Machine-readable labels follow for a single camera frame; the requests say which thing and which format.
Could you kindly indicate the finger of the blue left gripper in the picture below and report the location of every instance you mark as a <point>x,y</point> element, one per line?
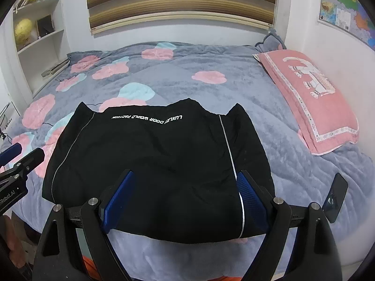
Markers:
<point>9,154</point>

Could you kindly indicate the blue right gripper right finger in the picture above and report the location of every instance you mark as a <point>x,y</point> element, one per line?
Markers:
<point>256,203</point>

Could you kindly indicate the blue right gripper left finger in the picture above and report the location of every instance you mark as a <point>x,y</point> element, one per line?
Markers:
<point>114,200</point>

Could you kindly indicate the black hooded jacket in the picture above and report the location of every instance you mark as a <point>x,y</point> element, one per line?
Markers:
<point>185,160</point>

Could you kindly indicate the left hand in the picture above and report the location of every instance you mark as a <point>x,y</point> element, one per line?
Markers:
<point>17,253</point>

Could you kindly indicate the black smartphone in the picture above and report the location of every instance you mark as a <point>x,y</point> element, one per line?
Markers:
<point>335,198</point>

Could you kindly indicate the pink pillow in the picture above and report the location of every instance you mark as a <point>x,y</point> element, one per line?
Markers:
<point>325,119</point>

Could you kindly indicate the white bookshelf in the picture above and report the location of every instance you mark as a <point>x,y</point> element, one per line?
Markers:
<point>27,69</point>

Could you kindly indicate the yellow plush toy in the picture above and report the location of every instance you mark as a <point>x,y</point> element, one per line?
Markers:
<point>22,31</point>

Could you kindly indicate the grey floral quilt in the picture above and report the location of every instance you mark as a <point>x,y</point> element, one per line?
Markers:
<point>218,77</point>

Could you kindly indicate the grey pillow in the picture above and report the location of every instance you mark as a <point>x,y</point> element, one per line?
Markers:
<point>271,42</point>

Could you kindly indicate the dark picture frame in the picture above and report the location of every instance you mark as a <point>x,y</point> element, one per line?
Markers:
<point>44,26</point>

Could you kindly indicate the colourful wall map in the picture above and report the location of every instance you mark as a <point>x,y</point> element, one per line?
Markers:
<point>349,16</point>

